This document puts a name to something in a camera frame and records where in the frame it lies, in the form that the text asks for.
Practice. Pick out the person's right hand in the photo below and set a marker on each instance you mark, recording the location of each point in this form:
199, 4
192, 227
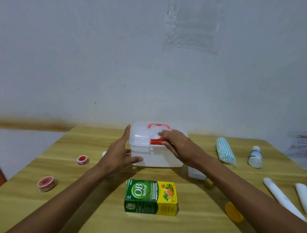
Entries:
186, 150

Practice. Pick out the person's left hand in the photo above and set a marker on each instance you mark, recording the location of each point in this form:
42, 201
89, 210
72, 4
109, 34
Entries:
114, 157

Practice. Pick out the person's left thumb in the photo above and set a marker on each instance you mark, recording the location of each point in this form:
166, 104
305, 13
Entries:
133, 160

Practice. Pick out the person's right thumb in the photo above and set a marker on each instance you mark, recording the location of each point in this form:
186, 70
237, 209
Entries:
169, 145

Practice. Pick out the person's right forearm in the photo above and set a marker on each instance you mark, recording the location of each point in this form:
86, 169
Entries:
244, 199

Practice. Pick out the person's left forearm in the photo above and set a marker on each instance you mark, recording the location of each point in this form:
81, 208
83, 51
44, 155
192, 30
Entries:
64, 199

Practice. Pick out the small white plastic box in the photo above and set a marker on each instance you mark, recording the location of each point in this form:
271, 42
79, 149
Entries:
195, 174

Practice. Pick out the green yellow medicine carton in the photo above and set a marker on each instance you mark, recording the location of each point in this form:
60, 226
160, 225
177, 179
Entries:
151, 198

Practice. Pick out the small red tape roll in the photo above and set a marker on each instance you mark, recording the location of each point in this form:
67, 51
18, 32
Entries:
82, 160

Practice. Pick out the small yellow round bottle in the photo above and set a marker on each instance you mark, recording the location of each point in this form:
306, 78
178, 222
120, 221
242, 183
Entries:
208, 183

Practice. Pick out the striped wrapped bandage roll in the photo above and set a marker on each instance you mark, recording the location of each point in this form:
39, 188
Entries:
225, 150

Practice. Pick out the white bottle green label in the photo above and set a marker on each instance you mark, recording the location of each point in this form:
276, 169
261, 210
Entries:
255, 158

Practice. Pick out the large red tape roll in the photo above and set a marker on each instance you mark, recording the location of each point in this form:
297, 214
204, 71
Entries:
46, 183

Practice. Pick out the round yellow lid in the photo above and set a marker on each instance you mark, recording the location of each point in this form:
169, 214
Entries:
233, 212

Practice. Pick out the clear plastic sheet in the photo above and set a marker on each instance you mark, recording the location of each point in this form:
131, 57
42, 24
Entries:
194, 26

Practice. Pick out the long white tube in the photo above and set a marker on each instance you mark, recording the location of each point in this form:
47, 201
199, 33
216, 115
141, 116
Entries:
280, 198
302, 195

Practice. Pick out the white paper notice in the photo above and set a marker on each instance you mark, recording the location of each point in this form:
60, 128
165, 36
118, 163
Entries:
298, 146

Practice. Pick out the dark red furniture edge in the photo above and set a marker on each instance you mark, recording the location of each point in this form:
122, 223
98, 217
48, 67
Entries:
2, 178

